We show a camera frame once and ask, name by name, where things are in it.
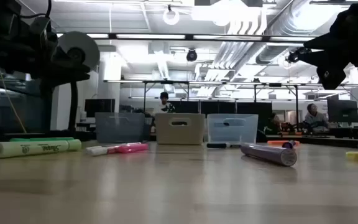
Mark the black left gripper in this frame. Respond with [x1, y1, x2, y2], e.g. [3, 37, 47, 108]
[0, 34, 91, 90]

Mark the light green Sharpie highlighter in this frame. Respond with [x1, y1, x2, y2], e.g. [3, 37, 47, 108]
[0, 138, 83, 159]

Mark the thin pink highlighter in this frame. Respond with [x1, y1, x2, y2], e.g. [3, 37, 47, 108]
[106, 142, 149, 155]

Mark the thin orange highlighter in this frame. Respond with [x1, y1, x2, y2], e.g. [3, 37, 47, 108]
[267, 140, 301, 147]

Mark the black Expo marker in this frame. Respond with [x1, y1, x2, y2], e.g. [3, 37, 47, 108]
[206, 142, 242, 149]

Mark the black ceiling spotlight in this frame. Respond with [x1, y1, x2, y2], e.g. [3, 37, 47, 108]
[286, 46, 312, 64]

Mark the black monitor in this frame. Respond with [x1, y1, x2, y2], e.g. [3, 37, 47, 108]
[200, 101, 236, 115]
[85, 98, 116, 118]
[327, 99, 358, 123]
[237, 101, 273, 121]
[174, 100, 200, 114]

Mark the person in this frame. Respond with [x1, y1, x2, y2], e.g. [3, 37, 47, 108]
[152, 91, 177, 116]
[304, 103, 331, 134]
[265, 112, 281, 135]

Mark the dark grey plastic bin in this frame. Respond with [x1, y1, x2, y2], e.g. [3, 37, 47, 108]
[94, 112, 146, 144]

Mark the red Expo marker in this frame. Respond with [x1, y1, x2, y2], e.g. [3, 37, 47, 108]
[85, 144, 117, 157]

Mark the clear plastic bin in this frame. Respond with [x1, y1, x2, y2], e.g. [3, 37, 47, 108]
[206, 113, 259, 144]

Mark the beige plastic bin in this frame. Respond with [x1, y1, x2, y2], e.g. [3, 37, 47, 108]
[154, 113, 206, 146]

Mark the silver ventilation duct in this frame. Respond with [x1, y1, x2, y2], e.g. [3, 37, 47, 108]
[255, 0, 332, 65]

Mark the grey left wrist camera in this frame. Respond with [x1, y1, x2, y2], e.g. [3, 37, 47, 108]
[29, 16, 53, 42]

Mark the yellow extension cord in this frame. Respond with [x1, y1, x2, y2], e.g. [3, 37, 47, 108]
[0, 67, 27, 134]

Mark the black metal rack frame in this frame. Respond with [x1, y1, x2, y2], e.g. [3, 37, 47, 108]
[143, 80, 300, 132]

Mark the black aluminium table frame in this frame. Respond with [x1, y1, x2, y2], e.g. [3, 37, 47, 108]
[0, 129, 358, 149]

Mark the white ring light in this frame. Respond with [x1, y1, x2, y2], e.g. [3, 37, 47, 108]
[162, 6, 180, 26]

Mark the black ceiling light rail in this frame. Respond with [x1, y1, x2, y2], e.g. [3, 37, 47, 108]
[56, 32, 318, 43]

